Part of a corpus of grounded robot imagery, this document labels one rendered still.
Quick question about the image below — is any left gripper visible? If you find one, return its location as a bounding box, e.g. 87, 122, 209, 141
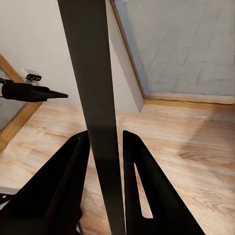
13, 83, 68, 102

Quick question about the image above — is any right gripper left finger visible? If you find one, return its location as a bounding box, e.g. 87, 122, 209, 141
0, 131, 91, 235

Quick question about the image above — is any poster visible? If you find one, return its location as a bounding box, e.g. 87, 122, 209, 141
57, 0, 126, 235

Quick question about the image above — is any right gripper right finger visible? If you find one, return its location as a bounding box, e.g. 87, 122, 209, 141
123, 130, 205, 235

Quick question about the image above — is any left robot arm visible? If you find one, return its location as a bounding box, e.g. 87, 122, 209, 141
0, 69, 68, 102

